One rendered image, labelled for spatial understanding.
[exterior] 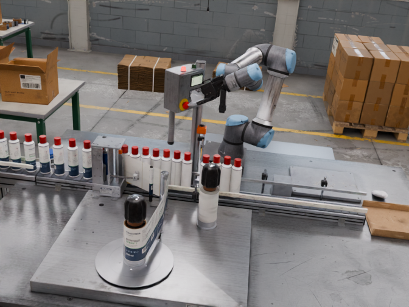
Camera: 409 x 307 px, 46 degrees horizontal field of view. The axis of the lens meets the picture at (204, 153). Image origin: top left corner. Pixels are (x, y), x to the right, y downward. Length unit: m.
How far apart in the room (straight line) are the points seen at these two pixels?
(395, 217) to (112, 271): 1.44
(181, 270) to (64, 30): 6.72
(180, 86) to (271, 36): 5.49
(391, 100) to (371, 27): 2.28
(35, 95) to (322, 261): 2.44
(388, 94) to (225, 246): 3.87
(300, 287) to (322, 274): 0.14
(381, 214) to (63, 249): 1.55
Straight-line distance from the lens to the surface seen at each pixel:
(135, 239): 1.86
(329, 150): 3.20
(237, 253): 2.06
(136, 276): 1.90
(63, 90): 4.07
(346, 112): 5.63
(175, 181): 2.41
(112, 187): 2.35
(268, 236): 2.27
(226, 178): 2.37
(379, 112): 5.70
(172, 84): 2.25
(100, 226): 2.18
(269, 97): 2.60
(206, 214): 2.13
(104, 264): 1.96
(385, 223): 2.56
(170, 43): 7.85
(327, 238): 2.34
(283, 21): 7.56
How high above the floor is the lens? 2.13
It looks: 26 degrees down
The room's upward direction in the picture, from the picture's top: 5 degrees clockwise
